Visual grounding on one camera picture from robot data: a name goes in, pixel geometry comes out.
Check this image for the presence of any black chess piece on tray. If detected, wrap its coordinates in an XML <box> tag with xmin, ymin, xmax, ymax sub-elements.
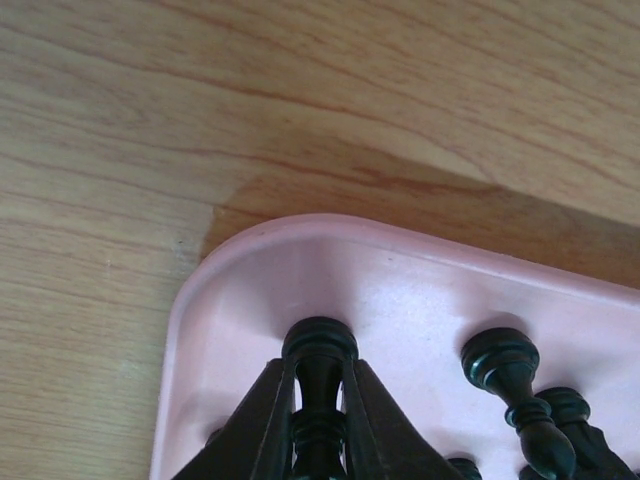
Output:
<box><xmin>448</xmin><ymin>457</ymin><xmax>482</xmax><ymax>480</ymax></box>
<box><xmin>459</xmin><ymin>327</ymin><xmax>577</xmax><ymax>479</ymax></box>

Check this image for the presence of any black chess piece tall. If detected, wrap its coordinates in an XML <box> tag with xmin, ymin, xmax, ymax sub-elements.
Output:
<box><xmin>282</xmin><ymin>316</ymin><xmax>358</xmax><ymax>479</ymax></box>

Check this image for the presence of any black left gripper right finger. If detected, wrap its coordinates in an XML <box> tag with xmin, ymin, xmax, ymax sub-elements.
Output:
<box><xmin>343</xmin><ymin>360</ymin><xmax>462</xmax><ymax>480</ymax></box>

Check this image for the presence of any pink plastic tray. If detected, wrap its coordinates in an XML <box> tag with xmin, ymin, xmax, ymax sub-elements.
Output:
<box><xmin>150</xmin><ymin>214</ymin><xmax>639</xmax><ymax>479</ymax></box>

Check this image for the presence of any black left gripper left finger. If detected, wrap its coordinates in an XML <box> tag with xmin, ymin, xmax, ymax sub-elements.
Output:
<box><xmin>175</xmin><ymin>359</ymin><xmax>294</xmax><ymax>480</ymax></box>

